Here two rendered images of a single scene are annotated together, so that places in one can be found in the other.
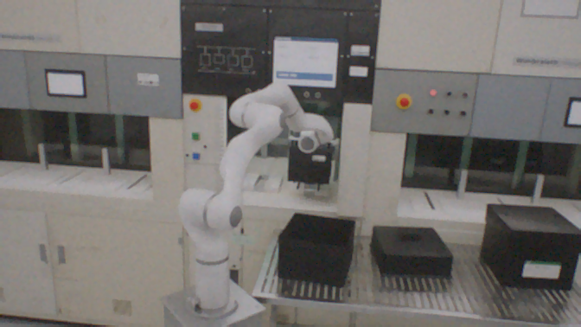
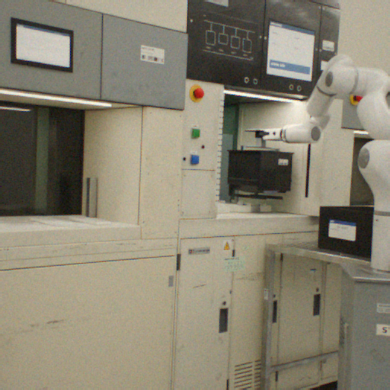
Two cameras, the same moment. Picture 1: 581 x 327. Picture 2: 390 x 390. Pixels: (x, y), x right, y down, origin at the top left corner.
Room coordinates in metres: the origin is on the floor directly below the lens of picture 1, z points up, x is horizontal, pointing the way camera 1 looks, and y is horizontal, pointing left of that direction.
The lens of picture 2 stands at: (0.53, 2.15, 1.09)
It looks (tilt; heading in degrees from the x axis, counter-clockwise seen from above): 3 degrees down; 314
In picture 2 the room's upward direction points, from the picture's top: 3 degrees clockwise
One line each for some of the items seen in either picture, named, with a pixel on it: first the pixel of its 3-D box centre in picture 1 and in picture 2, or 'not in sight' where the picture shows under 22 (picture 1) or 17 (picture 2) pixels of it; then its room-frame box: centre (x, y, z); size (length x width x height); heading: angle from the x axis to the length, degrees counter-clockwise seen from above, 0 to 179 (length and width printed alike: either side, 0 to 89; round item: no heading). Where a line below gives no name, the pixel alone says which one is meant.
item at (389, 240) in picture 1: (410, 246); not in sight; (1.85, -0.54, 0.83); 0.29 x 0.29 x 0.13; 1
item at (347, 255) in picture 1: (317, 247); (367, 230); (1.77, -0.13, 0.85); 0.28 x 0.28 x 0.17; 76
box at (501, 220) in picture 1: (527, 245); not in sight; (1.79, -1.01, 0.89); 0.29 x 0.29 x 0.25; 88
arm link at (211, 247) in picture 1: (204, 222); (386, 177); (1.49, 0.29, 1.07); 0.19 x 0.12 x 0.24; 60
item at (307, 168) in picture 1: (310, 155); (260, 164); (2.31, -0.11, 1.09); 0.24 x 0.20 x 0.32; 84
